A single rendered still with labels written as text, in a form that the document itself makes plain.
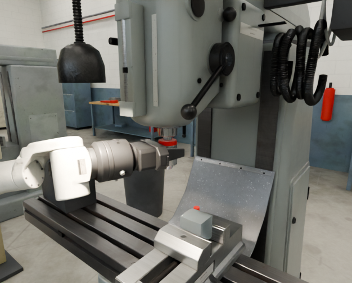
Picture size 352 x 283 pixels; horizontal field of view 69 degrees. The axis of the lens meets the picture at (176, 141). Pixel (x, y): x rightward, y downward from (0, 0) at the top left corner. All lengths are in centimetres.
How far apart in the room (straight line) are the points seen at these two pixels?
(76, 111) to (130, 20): 737
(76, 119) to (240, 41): 737
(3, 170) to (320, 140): 456
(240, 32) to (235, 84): 12
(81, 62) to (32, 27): 1008
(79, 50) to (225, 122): 65
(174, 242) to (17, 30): 990
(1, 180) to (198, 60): 45
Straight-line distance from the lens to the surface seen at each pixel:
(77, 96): 786
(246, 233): 91
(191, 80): 53
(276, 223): 102
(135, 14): 53
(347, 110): 469
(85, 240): 85
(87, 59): 42
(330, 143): 479
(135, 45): 52
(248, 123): 92
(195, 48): 54
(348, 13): 69
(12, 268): 249
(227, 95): 64
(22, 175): 58
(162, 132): 61
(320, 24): 71
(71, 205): 101
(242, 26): 68
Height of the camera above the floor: 141
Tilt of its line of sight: 13 degrees down
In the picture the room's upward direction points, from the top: straight up
